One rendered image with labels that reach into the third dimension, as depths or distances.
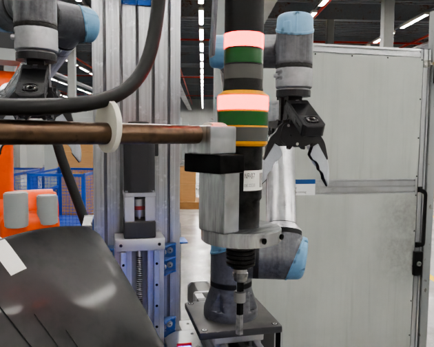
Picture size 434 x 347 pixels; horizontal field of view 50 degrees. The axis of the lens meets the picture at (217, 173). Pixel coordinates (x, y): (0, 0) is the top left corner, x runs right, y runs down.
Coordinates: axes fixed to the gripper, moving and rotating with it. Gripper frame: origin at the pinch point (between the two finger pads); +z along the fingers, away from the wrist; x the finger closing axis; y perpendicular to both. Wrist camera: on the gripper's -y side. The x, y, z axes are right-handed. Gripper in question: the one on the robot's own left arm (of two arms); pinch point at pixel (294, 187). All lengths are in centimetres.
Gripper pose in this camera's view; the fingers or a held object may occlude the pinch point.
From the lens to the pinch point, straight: 96.4
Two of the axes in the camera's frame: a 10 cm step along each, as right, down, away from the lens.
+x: -9.8, 0.1, -2.1
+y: -2.1, -0.8, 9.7
